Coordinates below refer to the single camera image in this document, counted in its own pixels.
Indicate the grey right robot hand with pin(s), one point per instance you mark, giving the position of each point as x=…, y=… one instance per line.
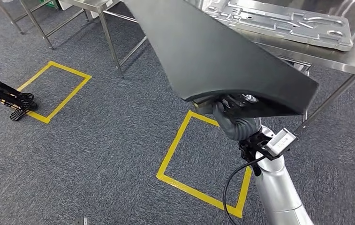
x=219, y=113

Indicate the black plastic car trim part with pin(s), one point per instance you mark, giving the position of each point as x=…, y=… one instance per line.
x=211, y=52

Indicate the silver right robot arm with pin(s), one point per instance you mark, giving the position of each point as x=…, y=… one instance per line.
x=276, y=192

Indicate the stainless steel workbench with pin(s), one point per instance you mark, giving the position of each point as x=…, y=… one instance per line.
x=335, y=62

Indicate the stamped grey metal panel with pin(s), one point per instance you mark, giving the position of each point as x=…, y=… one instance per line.
x=273, y=21

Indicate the green box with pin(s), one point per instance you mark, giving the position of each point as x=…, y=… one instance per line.
x=50, y=3

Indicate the black tripod stand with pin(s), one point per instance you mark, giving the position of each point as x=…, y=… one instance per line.
x=0, y=90

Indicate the small grey white bracket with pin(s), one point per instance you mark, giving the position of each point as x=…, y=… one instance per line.
x=84, y=221

